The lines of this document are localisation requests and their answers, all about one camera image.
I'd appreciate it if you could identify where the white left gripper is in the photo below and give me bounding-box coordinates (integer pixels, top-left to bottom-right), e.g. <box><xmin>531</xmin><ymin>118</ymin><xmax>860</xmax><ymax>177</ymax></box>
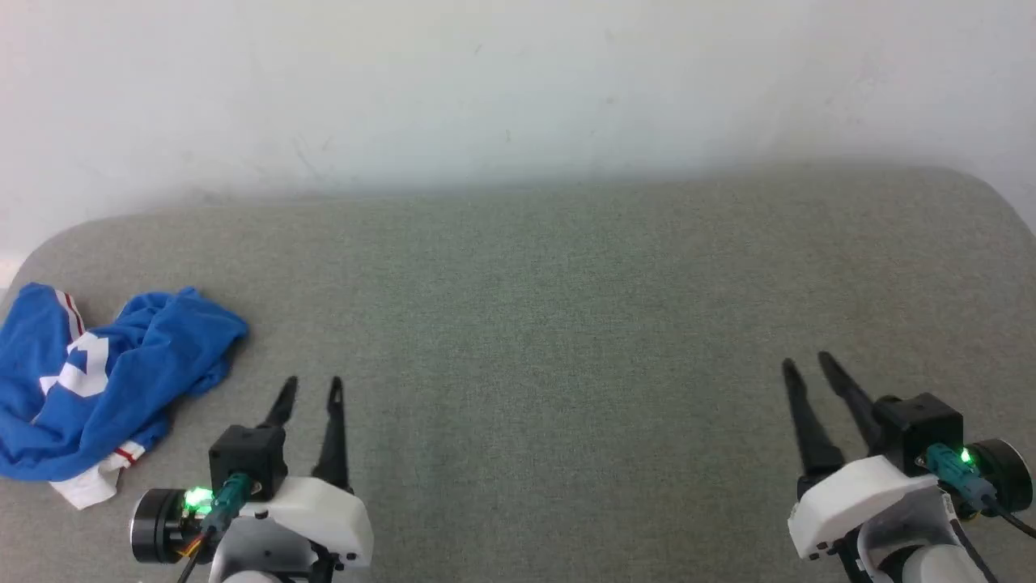
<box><xmin>132</xmin><ymin>375</ymin><xmax>375</xmax><ymax>572</ymax></box>

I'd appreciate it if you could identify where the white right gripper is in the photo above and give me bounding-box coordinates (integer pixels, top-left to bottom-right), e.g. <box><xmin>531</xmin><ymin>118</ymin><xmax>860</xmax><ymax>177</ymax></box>
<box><xmin>782</xmin><ymin>351</ymin><xmax>1033</xmax><ymax>560</ymax></box>

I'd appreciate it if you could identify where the blue and white jersey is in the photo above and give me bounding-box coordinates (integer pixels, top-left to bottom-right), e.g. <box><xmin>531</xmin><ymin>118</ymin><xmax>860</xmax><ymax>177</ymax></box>
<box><xmin>0</xmin><ymin>282</ymin><xmax>250</xmax><ymax>511</ymax></box>

